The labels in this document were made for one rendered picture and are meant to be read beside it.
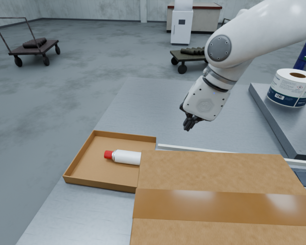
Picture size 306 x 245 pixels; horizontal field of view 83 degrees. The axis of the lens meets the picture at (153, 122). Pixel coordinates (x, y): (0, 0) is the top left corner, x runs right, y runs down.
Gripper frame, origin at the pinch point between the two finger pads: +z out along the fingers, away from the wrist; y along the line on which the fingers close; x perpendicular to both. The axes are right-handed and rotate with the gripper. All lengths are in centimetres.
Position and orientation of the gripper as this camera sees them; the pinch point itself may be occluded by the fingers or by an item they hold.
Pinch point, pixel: (188, 123)
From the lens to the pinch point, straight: 56.5
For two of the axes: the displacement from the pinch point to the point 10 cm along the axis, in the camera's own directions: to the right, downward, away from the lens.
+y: 9.3, 3.7, 0.9
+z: -3.4, 7.1, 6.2
